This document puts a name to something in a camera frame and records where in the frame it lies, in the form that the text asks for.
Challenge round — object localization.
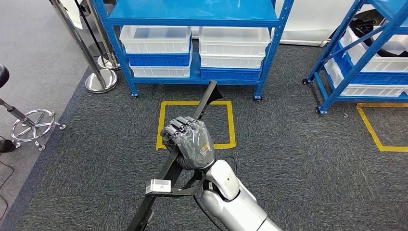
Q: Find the chrome stanchion post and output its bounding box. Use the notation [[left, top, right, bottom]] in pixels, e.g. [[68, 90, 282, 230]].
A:
[[49, 0, 118, 94], [85, 0, 122, 72]]

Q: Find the long black plastic part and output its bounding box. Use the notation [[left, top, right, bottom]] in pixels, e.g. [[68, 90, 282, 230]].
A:
[[126, 80, 224, 231]]

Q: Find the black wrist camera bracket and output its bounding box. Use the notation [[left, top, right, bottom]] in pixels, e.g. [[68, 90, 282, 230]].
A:
[[150, 169, 207, 198]]

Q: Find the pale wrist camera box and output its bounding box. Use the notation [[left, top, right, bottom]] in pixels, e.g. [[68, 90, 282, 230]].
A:
[[145, 179, 172, 195]]

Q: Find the black floor object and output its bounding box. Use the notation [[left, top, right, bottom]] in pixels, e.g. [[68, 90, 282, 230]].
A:
[[0, 139, 16, 153]]

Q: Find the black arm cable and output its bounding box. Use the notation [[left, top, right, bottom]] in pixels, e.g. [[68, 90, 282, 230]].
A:
[[193, 155, 239, 231]]

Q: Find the thin black floor cable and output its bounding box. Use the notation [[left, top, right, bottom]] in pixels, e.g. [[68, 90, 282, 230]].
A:
[[0, 135, 15, 221]]

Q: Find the chrome bar stool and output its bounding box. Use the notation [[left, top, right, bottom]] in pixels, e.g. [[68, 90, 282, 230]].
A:
[[0, 63, 67, 153]]

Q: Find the blue steel shelf rack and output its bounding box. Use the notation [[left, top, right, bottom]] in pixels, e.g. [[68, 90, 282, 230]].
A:
[[301, 0, 408, 116], [91, 0, 296, 103]]

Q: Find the black part in bin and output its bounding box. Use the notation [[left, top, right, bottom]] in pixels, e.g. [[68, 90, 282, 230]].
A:
[[349, 18, 408, 59]]

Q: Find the yellow floor tape square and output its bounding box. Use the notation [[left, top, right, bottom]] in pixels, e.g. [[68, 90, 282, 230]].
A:
[[155, 100, 237, 152], [356, 102, 408, 153]]

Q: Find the black stanchion post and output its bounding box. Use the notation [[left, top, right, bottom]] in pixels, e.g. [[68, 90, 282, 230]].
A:
[[74, 0, 106, 59]]

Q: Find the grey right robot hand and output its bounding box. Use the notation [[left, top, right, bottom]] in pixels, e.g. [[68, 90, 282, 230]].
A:
[[160, 115, 216, 171]]

